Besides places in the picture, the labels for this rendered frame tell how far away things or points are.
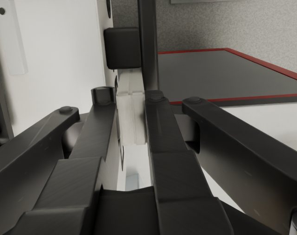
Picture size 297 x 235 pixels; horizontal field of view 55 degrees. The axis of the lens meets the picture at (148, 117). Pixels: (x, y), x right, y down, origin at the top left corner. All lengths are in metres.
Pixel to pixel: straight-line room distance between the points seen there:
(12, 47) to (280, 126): 0.34
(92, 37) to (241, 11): 1.02
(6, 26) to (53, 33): 0.04
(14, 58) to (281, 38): 1.08
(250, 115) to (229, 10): 0.80
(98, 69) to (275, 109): 0.28
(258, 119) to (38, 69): 0.28
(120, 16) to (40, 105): 0.84
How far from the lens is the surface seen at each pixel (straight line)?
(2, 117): 0.28
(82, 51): 0.18
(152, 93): 0.17
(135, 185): 0.38
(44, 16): 0.28
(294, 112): 0.42
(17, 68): 0.28
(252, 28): 1.19
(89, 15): 0.18
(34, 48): 0.29
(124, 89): 0.16
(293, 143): 0.43
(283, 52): 1.26
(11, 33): 0.28
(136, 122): 0.15
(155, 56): 0.20
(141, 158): 0.40
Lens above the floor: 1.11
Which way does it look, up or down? 70 degrees down
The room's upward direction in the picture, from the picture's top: 173 degrees clockwise
